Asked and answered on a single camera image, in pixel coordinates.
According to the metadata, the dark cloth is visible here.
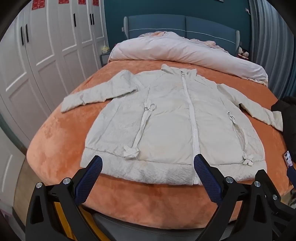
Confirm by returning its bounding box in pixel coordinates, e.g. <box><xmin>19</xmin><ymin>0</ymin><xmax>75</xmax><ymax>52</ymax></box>
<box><xmin>270</xmin><ymin>96</ymin><xmax>296</xmax><ymax>153</ymax></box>

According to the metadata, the plush toy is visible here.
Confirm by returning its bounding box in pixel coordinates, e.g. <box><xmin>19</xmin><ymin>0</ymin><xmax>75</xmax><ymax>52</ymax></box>
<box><xmin>237</xmin><ymin>46</ymin><xmax>250</xmax><ymax>60</ymax></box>

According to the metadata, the white panelled wardrobe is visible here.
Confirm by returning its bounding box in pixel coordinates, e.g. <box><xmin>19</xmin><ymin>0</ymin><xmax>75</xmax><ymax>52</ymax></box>
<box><xmin>0</xmin><ymin>0</ymin><xmax>109</xmax><ymax>204</ymax></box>

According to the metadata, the white zip-up jacket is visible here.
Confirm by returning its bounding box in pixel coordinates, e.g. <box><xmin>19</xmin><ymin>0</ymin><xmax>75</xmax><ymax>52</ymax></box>
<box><xmin>60</xmin><ymin>64</ymin><xmax>284</xmax><ymax>186</ymax></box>

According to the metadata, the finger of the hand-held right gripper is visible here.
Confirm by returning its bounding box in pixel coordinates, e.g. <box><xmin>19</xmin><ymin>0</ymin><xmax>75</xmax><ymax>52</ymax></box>
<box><xmin>272</xmin><ymin>193</ymin><xmax>296</xmax><ymax>232</ymax></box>
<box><xmin>286</xmin><ymin>166</ymin><xmax>296</xmax><ymax>186</ymax></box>

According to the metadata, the orange bed blanket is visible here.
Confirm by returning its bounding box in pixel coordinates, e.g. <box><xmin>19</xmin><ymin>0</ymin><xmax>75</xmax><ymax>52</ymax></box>
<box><xmin>25</xmin><ymin>59</ymin><xmax>294</xmax><ymax>229</ymax></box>

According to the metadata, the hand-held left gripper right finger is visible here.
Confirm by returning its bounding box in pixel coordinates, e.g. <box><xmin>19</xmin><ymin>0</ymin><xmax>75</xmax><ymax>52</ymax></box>
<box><xmin>193</xmin><ymin>153</ymin><xmax>287</xmax><ymax>241</ymax></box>

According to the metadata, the blue upholstered headboard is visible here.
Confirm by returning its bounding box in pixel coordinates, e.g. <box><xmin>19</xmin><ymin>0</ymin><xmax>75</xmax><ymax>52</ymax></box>
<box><xmin>123</xmin><ymin>15</ymin><xmax>241</xmax><ymax>52</ymax></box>

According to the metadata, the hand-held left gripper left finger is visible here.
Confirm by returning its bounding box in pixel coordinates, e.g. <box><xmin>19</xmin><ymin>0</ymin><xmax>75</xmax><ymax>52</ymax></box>
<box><xmin>25</xmin><ymin>155</ymin><xmax>103</xmax><ymax>241</ymax></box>

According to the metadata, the dark bedside table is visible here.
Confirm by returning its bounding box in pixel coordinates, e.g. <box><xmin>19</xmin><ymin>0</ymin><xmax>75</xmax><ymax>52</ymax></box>
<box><xmin>100</xmin><ymin>53</ymin><xmax>112</xmax><ymax>68</ymax></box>

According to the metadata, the pale pink duvet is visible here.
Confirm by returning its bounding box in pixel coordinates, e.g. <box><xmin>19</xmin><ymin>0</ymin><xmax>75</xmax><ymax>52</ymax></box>
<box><xmin>108</xmin><ymin>31</ymin><xmax>269</xmax><ymax>87</ymax></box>

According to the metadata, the grey curtain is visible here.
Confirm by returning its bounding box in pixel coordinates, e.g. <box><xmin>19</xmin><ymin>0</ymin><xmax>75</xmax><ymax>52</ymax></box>
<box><xmin>248</xmin><ymin>0</ymin><xmax>296</xmax><ymax>100</ymax></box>

